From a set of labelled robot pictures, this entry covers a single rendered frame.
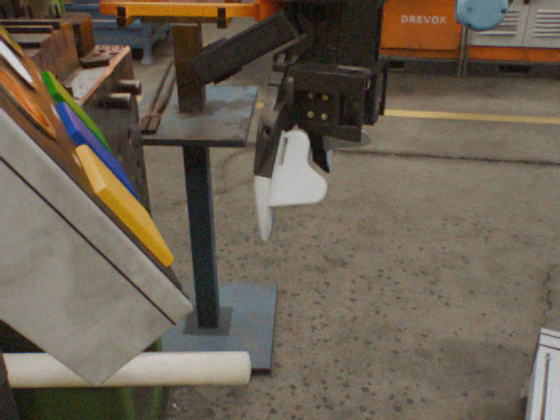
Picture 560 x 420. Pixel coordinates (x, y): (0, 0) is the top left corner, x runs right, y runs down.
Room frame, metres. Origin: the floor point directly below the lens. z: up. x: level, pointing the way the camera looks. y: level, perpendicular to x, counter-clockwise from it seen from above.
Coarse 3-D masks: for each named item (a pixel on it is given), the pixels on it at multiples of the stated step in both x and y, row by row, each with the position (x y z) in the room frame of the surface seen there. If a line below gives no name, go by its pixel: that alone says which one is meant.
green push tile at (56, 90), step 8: (48, 72) 0.56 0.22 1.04; (48, 80) 0.53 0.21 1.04; (56, 80) 0.55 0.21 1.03; (48, 88) 0.51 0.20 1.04; (56, 88) 0.51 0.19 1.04; (64, 88) 0.57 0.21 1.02; (56, 96) 0.50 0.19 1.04; (64, 96) 0.51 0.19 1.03; (72, 104) 0.52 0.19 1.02; (80, 112) 0.53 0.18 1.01; (88, 120) 0.53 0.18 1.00; (96, 128) 0.55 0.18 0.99; (96, 136) 0.51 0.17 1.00; (104, 144) 0.51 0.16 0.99
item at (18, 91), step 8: (0, 72) 0.33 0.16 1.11; (8, 80) 0.33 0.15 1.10; (16, 88) 0.33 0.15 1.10; (16, 96) 0.32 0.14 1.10; (24, 96) 0.33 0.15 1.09; (24, 104) 0.32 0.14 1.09; (32, 104) 0.34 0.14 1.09; (32, 112) 0.32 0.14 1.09; (40, 112) 0.34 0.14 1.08; (40, 120) 0.32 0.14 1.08
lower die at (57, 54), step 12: (60, 24) 1.00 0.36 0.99; (12, 36) 0.93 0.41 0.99; (24, 36) 0.93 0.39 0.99; (36, 36) 0.93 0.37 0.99; (48, 36) 0.93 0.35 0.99; (60, 36) 0.99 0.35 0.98; (72, 36) 1.04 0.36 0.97; (24, 48) 0.90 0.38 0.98; (36, 48) 0.90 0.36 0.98; (48, 48) 0.92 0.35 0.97; (60, 48) 0.98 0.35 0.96; (72, 48) 1.03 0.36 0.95; (36, 60) 0.87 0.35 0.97; (48, 60) 0.91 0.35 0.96; (60, 60) 0.97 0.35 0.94; (72, 60) 1.02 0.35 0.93; (60, 72) 0.96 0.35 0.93
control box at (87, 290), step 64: (0, 64) 0.38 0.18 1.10; (0, 128) 0.27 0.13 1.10; (64, 128) 0.41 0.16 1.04; (0, 192) 0.26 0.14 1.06; (64, 192) 0.28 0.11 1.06; (0, 256) 0.26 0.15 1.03; (64, 256) 0.27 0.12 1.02; (128, 256) 0.29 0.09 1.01; (64, 320) 0.27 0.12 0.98; (128, 320) 0.29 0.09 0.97
